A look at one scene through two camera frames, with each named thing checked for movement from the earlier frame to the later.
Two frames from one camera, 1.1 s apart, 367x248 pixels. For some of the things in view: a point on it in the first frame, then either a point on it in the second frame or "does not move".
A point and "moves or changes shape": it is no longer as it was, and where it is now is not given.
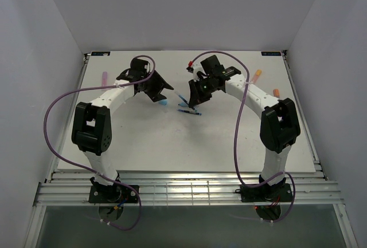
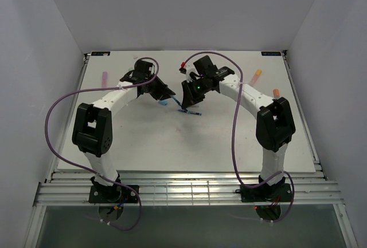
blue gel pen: [191, 111] does not move
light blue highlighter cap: [163, 102] does not move
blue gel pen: [183, 99] moves or changes shape
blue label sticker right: [271, 54] does not move
